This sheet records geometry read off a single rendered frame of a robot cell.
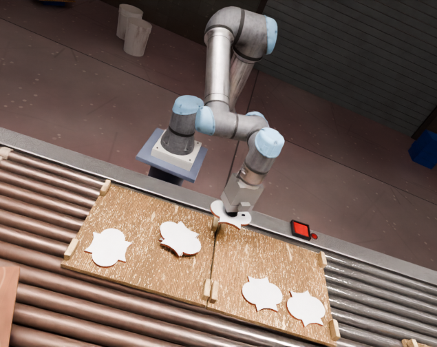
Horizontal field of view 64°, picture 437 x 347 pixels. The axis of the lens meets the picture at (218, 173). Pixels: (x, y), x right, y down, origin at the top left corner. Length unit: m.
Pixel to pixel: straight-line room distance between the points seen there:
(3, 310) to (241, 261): 0.68
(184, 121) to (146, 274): 0.66
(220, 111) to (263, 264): 0.54
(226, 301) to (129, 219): 0.39
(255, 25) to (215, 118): 0.39
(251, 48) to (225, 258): 0.71
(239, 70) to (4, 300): 0.98
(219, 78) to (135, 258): 0.58
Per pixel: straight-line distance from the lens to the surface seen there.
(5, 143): 1.41
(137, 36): 4.54
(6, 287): 0.88
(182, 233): 1.13
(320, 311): 1.21
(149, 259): 1.07
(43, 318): 0.98
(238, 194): 1.00
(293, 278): 1.24
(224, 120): 0.97
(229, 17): 1.21
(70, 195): 1.22
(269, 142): 0.91
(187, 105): 1.42
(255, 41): 1.24
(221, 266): 1.14
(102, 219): 1.14
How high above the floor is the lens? 1.79
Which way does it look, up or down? 36 degrees down
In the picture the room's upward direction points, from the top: 25 degrees clockwise
